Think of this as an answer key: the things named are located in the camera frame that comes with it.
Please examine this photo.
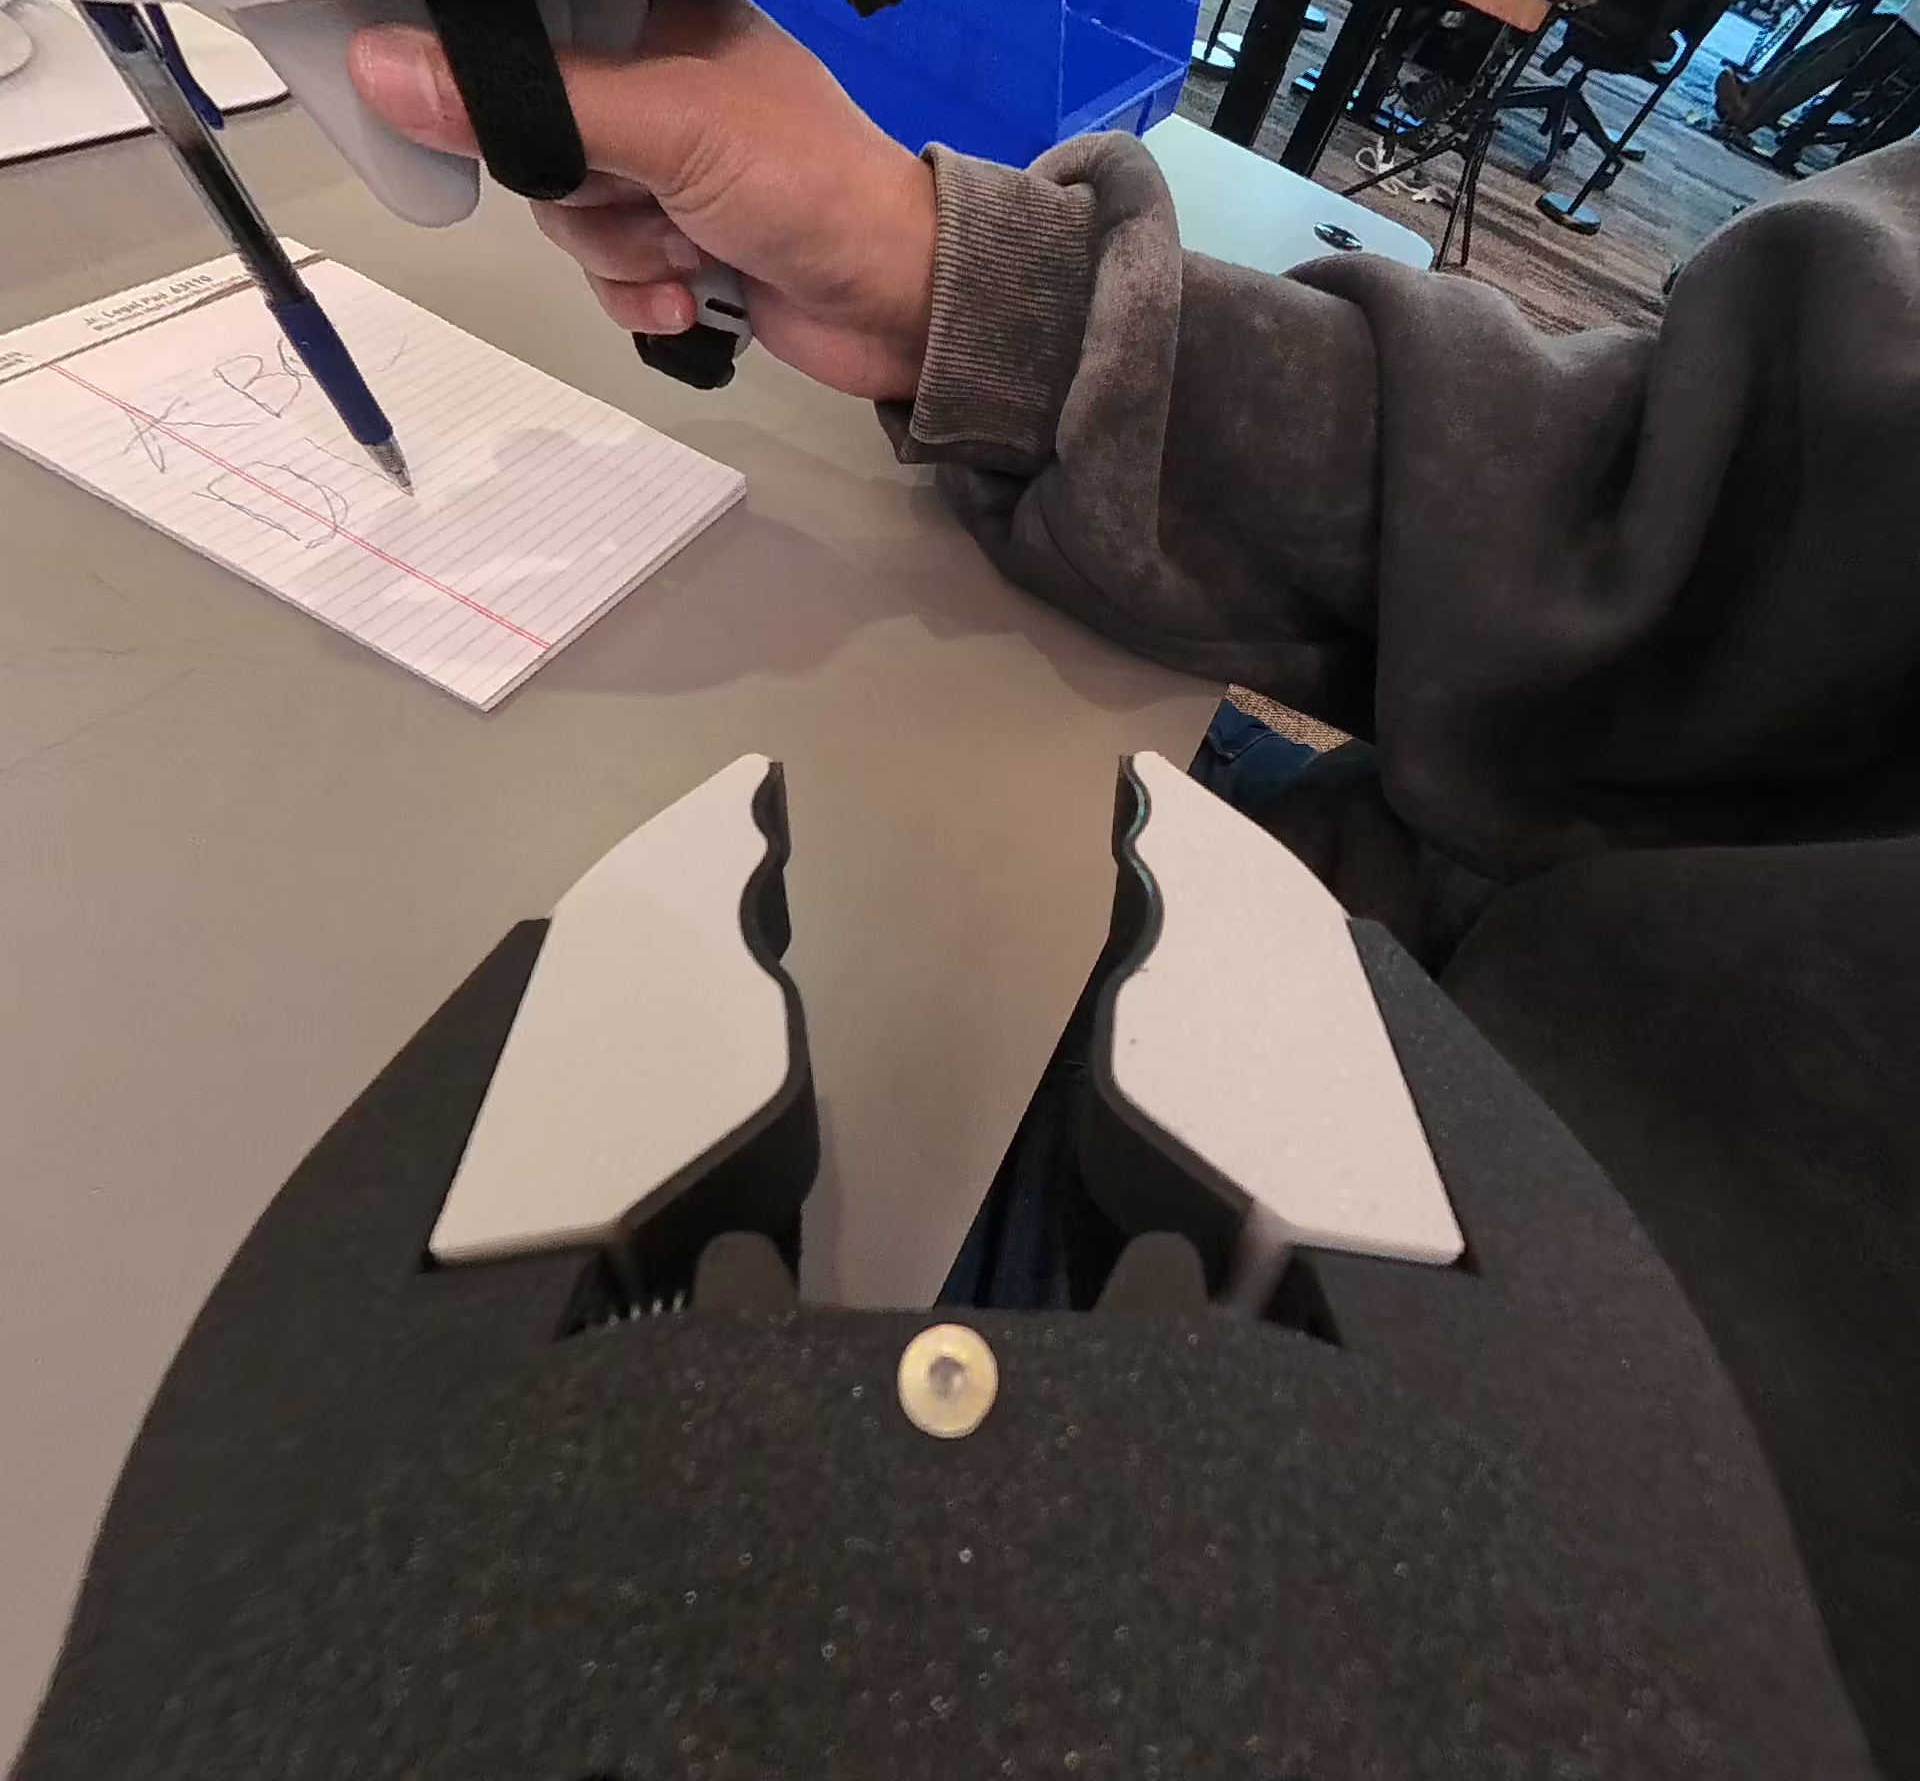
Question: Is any blue retractable pen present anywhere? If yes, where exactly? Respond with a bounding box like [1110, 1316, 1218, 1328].
[76, 0, 417, 501]

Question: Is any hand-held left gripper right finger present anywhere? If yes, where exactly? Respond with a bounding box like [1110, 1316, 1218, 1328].
[1080, 748, 1470, 1308]

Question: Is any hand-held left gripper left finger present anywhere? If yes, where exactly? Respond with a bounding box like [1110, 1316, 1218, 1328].
[429, 751, 824, 1272]

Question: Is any person's right hand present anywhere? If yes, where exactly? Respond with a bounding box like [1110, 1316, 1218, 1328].
[344, 0, 944, 401]

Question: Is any white lined notepad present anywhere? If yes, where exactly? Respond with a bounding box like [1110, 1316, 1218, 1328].
[0, 238, 750, 714]

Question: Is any blue plastic bin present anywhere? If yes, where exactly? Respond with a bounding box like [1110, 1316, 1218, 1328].
[720, 0, 1213, 147]

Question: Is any person's right forearm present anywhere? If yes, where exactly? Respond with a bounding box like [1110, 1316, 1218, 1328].
[877, 130, 1920, 883]

